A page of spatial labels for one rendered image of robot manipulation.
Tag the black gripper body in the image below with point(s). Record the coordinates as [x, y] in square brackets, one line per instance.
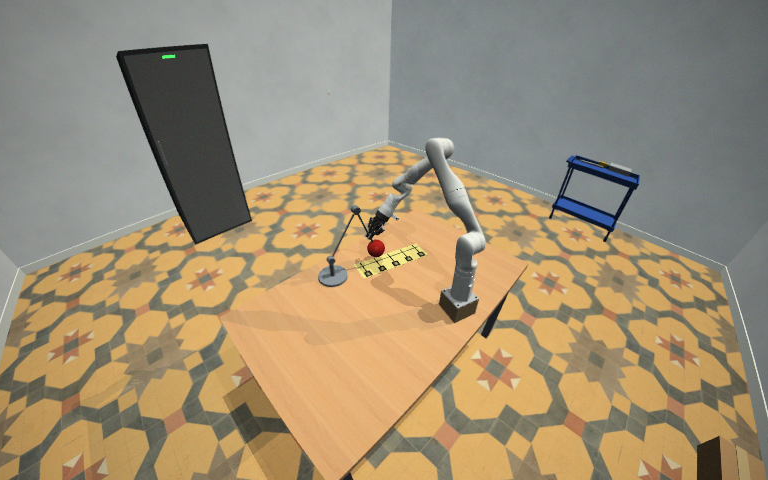
[381, 218]

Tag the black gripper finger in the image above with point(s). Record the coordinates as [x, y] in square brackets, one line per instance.
[371, 221]
[377, 232]

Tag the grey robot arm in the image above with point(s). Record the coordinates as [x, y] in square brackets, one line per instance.
[438, 150]

